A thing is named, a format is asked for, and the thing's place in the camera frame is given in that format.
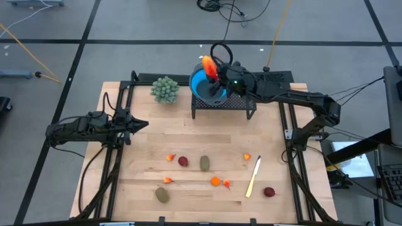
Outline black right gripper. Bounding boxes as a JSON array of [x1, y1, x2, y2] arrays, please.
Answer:
[[209, 61, 256, 98]]

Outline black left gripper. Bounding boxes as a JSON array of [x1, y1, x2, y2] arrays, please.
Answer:
[[113, 108, 149, 136]]

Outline brown-green toy kiwi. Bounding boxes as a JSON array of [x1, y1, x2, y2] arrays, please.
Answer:
[[199, 155, 210, 173], [155, 186, 171, 204]]

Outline cream-handled table knife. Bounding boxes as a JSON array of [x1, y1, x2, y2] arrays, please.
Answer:
[[244, 154, 262, 199]]

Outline blue collapsible bowl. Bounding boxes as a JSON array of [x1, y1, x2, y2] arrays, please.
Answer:
[[188, 62, 232, 107]]

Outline black perforated metal shelf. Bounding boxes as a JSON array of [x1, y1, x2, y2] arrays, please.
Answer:
[[190, 72, 258, 121]]

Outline green succulent in white pot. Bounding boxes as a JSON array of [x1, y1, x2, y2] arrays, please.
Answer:
[[149, 75, 181, 104]]

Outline black vented box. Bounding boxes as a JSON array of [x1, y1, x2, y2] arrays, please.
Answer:
[[251, 70, 295, 92]]

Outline grey metal floor bar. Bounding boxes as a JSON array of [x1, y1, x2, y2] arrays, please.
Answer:
[[0, 69, 35, 80]]

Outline black caster wheel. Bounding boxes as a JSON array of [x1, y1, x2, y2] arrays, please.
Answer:
[[0, 96, 13, 113]]

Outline black desk support bar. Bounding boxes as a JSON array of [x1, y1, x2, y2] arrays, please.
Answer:
[[325, 127, 393, 166]]

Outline grey cart base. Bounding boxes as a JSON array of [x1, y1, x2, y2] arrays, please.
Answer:
[[6, 0, 65, 8]]

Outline white flat panel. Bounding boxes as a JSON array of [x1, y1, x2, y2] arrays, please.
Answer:
[[331, 140, 375, 179]]

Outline grey desk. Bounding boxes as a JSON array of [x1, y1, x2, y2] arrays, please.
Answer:
[[383, 65, 402, 148]]

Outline black keyboard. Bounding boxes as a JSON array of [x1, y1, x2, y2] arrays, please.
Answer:
[[378, 163, 402, 202]]

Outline black aluminium table frame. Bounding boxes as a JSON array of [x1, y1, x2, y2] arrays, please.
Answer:
[[70, 70, 339, 224]]

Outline black hanging cable with loop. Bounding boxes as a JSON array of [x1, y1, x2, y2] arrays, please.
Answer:
[[209, 0, 236, 70]]

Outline black coiled floor cable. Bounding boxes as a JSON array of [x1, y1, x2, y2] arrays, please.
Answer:
[[197, 0, 271, 28]]

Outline yellow hanging cable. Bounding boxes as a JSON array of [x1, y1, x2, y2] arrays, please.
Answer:
[[265, 0, 293, 72]]

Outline yellow floor cable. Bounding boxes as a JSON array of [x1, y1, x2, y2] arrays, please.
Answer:
[[0, 23, 61, 83]]

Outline black cable bundle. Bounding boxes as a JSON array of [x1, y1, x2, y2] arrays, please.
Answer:
[[326, 169, 354, 189]]

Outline white floor cable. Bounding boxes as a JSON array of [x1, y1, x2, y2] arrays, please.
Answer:
[[0, 0, 55, 31]]

